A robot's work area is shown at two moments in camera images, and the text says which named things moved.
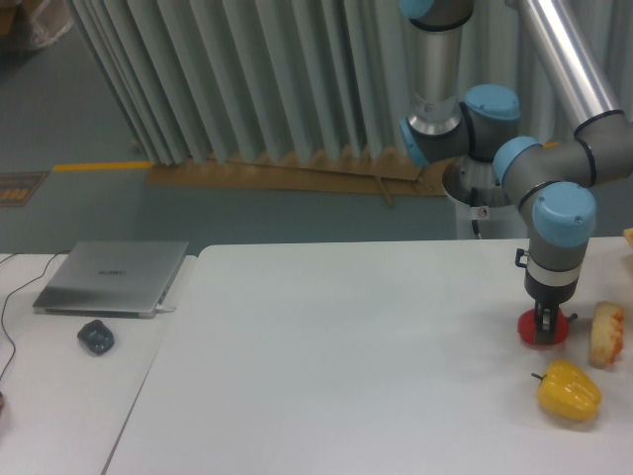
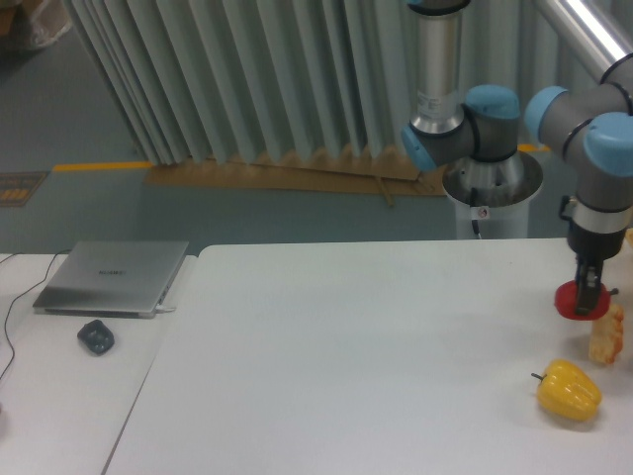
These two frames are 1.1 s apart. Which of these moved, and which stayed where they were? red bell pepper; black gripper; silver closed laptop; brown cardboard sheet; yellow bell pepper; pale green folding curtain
Moved: black gripper; red bell pepper
Stayed: brown cardboard sheet; silver closed laptop; pale green folding curtain; yellow bell pepper
